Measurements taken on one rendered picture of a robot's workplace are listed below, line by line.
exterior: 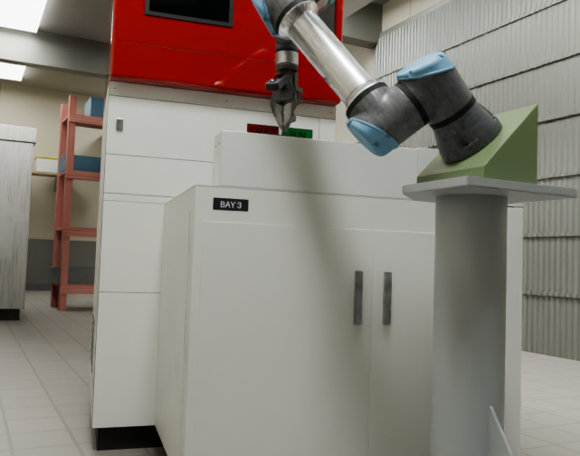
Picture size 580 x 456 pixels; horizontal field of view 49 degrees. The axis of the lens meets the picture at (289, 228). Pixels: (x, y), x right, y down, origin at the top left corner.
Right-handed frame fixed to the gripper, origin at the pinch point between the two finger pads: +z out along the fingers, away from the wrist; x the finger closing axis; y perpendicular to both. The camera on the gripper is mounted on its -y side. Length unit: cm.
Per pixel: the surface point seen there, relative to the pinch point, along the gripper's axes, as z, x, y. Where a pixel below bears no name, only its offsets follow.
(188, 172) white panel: 12.8, 35.9, -0.5
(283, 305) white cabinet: 53, -18, -37
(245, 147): 13.1, -10.2, -42.8
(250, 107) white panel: -11.4, 20.4, 14.7
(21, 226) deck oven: 20, 400, 254
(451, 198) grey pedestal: 27, -61, -39
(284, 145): 12.1, -17.7, -35.8
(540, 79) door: -95, -55, 351
